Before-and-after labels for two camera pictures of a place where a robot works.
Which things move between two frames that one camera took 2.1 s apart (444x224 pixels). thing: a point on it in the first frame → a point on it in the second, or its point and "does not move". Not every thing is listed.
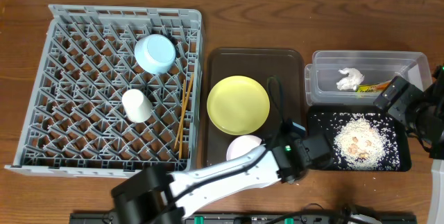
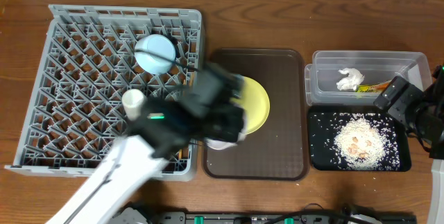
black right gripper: x=409 y=93 does not move
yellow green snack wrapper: x=374 y=87 does not move
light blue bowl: x=155 y=53 does not move
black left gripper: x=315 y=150 → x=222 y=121
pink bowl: x=241 y=145 → x=222 y=144
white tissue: x=349 y=82 does not move
